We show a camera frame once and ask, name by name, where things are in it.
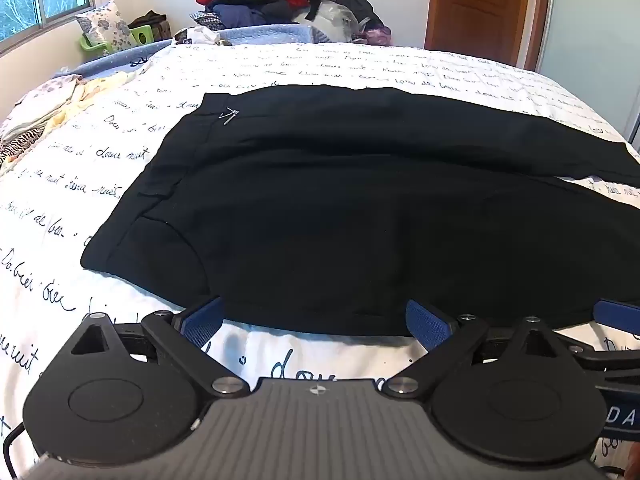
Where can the clear plastic bag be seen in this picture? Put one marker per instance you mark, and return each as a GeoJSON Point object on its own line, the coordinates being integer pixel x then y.
{"type": "Point", "coordinates": [330, 17]}

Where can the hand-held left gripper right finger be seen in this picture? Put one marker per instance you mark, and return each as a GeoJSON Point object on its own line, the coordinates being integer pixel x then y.
{"type": "Point", "coordinates": [425, 324]}

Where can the white script-printed blanket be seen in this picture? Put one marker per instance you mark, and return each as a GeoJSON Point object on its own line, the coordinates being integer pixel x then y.
{"type": "Point", "coordinates": [125, 160]}

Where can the green plastic chair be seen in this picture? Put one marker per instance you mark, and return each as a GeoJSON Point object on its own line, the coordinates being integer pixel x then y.
{"type": "Point", "coordinates": [142, 36]}

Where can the white floral cloth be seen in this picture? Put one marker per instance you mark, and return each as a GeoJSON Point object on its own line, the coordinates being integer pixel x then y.
{"type": "Point", "coordinates": [45, 102]}

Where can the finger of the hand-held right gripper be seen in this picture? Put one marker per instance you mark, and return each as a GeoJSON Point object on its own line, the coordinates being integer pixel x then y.
{"type": "Point", "coordinates": [617, 309]}

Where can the black pants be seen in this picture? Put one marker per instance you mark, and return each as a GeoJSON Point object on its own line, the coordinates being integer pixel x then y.
{"type": "Point", "coordinates": [325, 210]}

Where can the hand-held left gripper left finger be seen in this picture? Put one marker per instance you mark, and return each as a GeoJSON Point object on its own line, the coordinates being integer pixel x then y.
{"type": "Point", "coordinates": [202, 321]}

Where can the wooden door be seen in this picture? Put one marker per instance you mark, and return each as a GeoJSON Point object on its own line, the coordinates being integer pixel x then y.
{"type": "Point", "coordinates": [475, 10]}

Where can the yellow cloth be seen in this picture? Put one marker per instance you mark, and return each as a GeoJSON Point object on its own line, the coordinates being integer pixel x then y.
{"type": "Point", "coordinates": [95, 91]}

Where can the black backpack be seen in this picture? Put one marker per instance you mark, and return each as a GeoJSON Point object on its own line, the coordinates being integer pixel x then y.
{"type": "Point", "coordinates": [357, 7]}

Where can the floral pillow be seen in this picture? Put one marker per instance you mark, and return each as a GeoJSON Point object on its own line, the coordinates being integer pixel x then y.
{"type": "Point", "coordinates": [107, 22]}

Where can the blue bed sheet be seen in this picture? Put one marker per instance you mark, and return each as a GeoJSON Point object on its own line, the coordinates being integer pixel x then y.
{"type": "Point", "coordinates": [260, 32]}

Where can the frosted wardrobe door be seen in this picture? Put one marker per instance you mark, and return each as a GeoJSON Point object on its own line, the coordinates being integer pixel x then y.
{"type": "Point", "coordinates": [590, 35]}

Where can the dark bag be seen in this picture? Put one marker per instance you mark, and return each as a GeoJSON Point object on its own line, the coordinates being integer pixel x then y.
{"type": "Point", "coordinates": [150, 19]}

